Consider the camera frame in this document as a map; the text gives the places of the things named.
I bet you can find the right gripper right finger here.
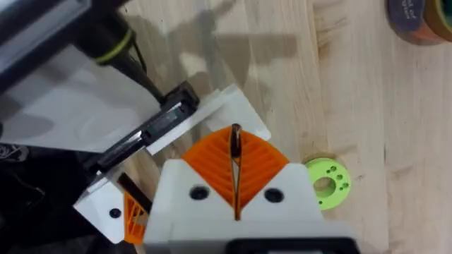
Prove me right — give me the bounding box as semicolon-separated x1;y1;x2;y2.
236;128;324;222

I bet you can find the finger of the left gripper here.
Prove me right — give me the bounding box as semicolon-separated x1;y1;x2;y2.
73;171;153;246

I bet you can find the green disc with holes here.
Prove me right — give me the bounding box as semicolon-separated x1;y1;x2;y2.
304;157;352;211

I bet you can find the black cable with green ring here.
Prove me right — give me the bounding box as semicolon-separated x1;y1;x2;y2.
76;13;165;104

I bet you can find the dark tape roll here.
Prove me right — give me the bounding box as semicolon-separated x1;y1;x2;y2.
386;0;446;47

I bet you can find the brown tape roll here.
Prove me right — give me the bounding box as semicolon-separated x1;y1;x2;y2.
423;0;452;42

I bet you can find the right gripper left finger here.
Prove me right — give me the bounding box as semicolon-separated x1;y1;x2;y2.
150;126;237;226

